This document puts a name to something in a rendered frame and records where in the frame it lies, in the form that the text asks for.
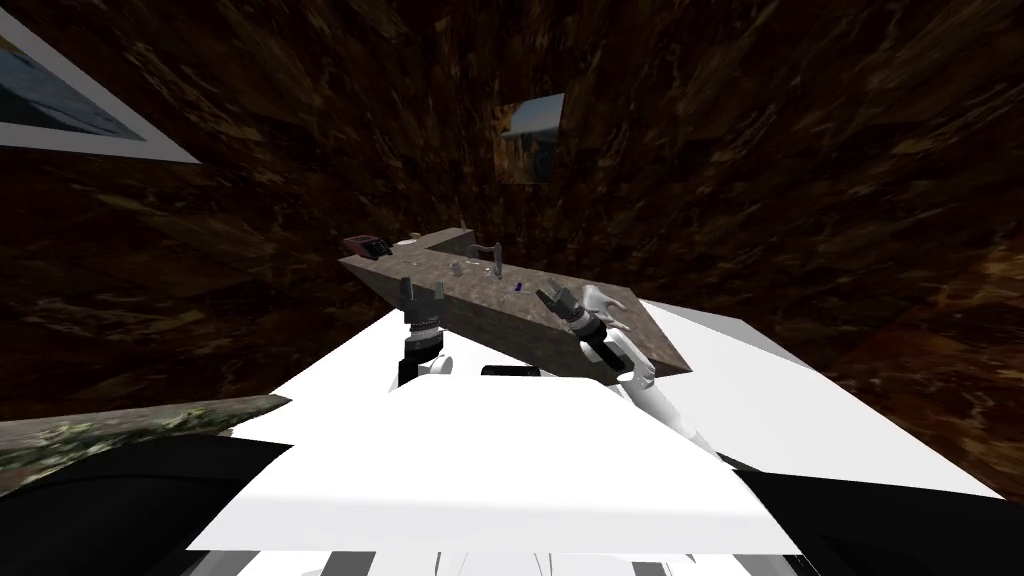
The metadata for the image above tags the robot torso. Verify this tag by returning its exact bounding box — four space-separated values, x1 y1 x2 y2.
187 364 803 576

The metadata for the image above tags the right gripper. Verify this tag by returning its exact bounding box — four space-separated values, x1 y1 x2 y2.
533 277 585 324

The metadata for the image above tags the dark red appliance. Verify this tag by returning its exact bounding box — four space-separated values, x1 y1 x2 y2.
341 234 394 260

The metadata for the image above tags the grey metal faucet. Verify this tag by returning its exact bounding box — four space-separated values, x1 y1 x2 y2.
465 241 505 281

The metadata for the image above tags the white framed wall picture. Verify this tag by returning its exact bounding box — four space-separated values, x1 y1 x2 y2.
0 7 202 166

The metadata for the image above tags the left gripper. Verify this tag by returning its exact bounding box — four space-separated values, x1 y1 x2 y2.
399 276 446 324

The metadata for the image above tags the white curved object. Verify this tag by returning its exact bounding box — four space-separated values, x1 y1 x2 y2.
580 284 635 333

